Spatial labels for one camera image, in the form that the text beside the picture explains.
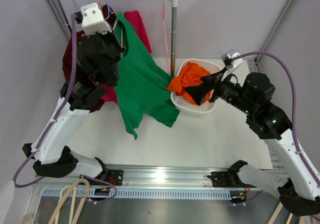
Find pink hanger of orange shirt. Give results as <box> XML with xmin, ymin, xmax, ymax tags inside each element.
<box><xmin>161</xmin><ymin>0</ymin><xmax>171</xmax><ymax>74</ymax></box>

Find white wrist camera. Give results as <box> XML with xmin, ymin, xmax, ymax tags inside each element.
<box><xmin>221</xmin><ymin>50</ymin><xmax>243</xmax><ymax>80</ymax></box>
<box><xmin>75</xmin><ymin>2</ymin><xmax>112</xmax><ymax>35</ymax></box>

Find beige wooden hangers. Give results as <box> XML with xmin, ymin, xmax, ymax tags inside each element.
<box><xmin>22</xmin><ymin>179</ymin><xmax>91</xmax><ymax>224</ymax></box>
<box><xmin>267</xmin><ymin>203</ymin><xmax>320</xmax><ymax>224</ymax></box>

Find beige wooden hangers right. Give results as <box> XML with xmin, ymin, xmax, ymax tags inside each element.
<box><xmin>267</xmin><ymin>203</ymin><xmax>320</xmax><ymax>224</ymax></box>

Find blue hanger of pink shirt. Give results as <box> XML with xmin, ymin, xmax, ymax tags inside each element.
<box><xmin>104</xmin><ymin>0</ymin><xmax>126</xmax><ymax>21</ymax></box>

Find pink magenta t shirt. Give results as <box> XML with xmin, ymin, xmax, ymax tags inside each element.
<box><xmin>101</xmin><ymin>10</ymin><xmax>152</xmax><ymax>104</ymax></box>

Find green t shirt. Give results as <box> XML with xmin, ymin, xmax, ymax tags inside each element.
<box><xmin>115</xmin><ymin>13</ymin><xmax>180</xmax><ymax>139</ymax></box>

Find pink hanger of green shirt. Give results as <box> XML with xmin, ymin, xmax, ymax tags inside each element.
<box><xmin>112</xmin><ymin>20</ymin><xmax>126</xmax><ymax>57</ymax></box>

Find aluminium mounting rail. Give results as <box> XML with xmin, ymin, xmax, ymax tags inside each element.
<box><xmin>32</xmin><ymin>163</ymin><xmax>281</xmax><ymax>200</ymax></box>

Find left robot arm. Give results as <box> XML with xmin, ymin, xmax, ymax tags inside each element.
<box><xmin>22</xmin><ymin>31</ymin><xmax>124</xmax><ymax>185</ymax></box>

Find orange t shirt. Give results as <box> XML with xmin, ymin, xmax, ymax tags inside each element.
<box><xmin>167</xmin><ymin>61</ymin><xmax>211</xmax><ymax>105</ymax></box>

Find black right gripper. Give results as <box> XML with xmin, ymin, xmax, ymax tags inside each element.
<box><xmin>184</xmin><ymin>67</ymin><xmax>255</xmax><ymax>116</ymax></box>

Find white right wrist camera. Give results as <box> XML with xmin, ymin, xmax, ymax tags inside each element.
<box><xmin>221</xmin><ymin>50</ymin><xmax>243</xmax><ymax>80</ymax></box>

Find beige wooden hangers left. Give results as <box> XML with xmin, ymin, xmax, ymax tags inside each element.
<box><xmin>22</xmin><ymin>179</ymin><xmax>91</xmax><ymax>224</ymax></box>

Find maroon t shirt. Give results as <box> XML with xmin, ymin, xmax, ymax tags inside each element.
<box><xmin>62</xmin><ymin>4</ymin><xmax>118</xmax><ymax>113</ymax></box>

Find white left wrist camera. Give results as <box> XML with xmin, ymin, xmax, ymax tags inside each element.
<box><xmin>75</xmin><ymin>2</ymin><xmax>112</xmax><ymax>35</ymax></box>

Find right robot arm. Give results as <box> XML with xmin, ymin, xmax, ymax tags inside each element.
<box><xmin>185</xmin><ymin>71</ymin><xmax>320</xmax><ymax>217</ymax></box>

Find white perforated plastic basket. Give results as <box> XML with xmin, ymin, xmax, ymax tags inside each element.
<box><xmin>170</xmin><ymin>58</ymin><xmax>223</xmax><ymax>114</ymax></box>

